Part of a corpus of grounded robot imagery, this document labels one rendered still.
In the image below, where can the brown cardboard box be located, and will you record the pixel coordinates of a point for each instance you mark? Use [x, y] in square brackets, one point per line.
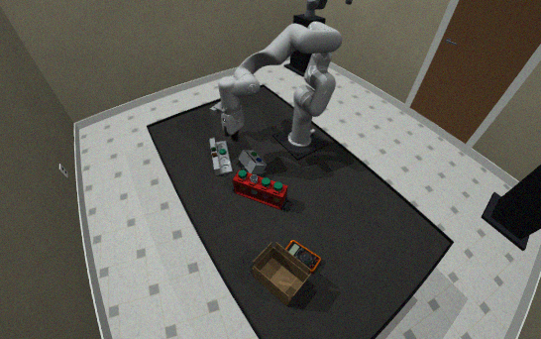
[278, 266]

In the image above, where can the orange rectangular block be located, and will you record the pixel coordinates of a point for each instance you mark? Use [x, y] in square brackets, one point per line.
[304, 255]

